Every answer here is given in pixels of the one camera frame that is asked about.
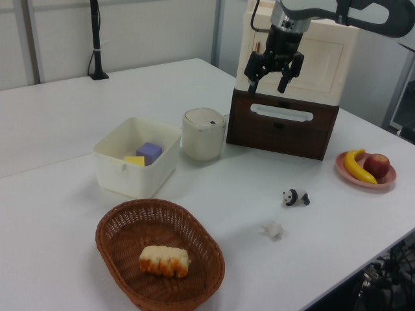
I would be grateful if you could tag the orange brown stick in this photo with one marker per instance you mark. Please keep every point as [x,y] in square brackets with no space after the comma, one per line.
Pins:
[258,47]

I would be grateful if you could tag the brown wicker basket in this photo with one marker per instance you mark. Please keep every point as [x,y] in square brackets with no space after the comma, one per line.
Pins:
[129,233]

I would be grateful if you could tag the purple cube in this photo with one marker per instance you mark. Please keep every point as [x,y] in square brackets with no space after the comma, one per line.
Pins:
[149,150]

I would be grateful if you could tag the red apple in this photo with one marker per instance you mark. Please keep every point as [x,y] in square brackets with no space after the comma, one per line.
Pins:
[376,165]

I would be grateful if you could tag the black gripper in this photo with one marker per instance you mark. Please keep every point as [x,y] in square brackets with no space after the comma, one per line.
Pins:
[282,48]

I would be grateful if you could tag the large cream storage box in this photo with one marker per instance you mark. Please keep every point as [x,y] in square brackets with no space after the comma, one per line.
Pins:
[321,58]

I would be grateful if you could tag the yellow banana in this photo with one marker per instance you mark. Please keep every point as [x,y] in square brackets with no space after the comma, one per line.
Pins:
[351,165]

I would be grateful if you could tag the dark brown drawer cabinet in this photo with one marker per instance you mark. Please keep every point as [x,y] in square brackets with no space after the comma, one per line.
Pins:
[282,139]

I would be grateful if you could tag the toy panda figure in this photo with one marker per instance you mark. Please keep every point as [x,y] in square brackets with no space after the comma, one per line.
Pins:
[295,196]

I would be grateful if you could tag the white plastic open bin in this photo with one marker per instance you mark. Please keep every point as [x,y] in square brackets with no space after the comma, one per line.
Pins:
[129,181]

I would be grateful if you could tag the orange glazed bread loaf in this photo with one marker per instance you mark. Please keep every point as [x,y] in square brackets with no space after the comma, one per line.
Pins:
[162,259]

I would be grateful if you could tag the yellow cube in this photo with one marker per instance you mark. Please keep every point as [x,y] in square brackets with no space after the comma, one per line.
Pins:
[134,160]

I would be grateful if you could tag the pink plate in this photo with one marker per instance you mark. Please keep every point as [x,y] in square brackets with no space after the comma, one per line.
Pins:
[389,176]

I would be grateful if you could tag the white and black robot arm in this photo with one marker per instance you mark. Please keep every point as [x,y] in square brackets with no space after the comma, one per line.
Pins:
[356,13]

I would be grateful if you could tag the small white shell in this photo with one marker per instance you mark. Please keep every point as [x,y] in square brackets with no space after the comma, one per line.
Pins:
[272,230]

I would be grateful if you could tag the cream lidded trash bin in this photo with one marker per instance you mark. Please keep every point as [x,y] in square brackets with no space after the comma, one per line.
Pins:
[201,142]

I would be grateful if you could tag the black pole with base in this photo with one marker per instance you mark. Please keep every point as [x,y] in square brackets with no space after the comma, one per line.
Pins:
[96,58]

